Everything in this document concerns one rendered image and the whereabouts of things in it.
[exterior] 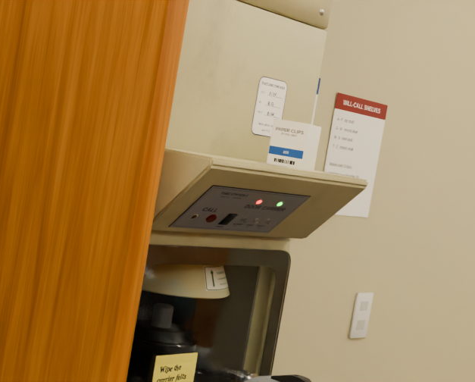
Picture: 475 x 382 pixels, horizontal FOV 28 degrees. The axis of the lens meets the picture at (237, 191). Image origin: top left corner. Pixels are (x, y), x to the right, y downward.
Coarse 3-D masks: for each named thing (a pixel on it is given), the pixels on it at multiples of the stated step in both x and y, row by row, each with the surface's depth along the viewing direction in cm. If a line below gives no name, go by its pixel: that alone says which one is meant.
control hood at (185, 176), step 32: (192, 160) 108; (224, 160) 108; (160, 192) 111; (192, 192) 110; (288, 192) 121; (320, 192) 125; (352, 192) 129; (160, 224) 113; (288, 224) 130; (320, 224) 134
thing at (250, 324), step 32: (160, 256) 117; (192, 256) 122; (224, 256) 126; (256, 256) 131; (288, 256) 136; (160, 288) 118; (192, 288) 123; (224, 288) 127; (256, 288) 132; (160, 320) 119; (192, 320) 124; (224, 320) 128; (256, 320) 133; (160, 352) 120; (192, 352) 125; (224, 352) 129; (256, 352) 135
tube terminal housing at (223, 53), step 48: (192, 0) 116; (192, 48) 117; (240, 48) 124; (288, 48) 131; (192, 96) 119; (240, 96) 125; (288, 96) 133; (192, 144) 120; (240, 144) 127; (192, 240) 123; (240, 240) 130; (288, 240) 138
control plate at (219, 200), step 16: (208, 192) 111; (224, 192) 113; (240, 192) 115; (256, 192) 117; (272, 192) 119; (192, 208) 113; (208, 208) 115; (224, 208) 117; (240, 208) 119; (256, 208) 121; (272, 208) 123; (288, 208) 125; (176, 224) 115; (192, 224) 117; (208, 224) 119; (240, 224) 123; (256, 224) 125; (272, 224) 127
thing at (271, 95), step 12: (264, 84) 128; (276, 84) 130; (264, 96) 129; (276, 96) 131; (264, 108) 129; (276, 108) 131; (252, 120) 128; (264, 120) 130; (252, 132) 128; (264, 132) 130
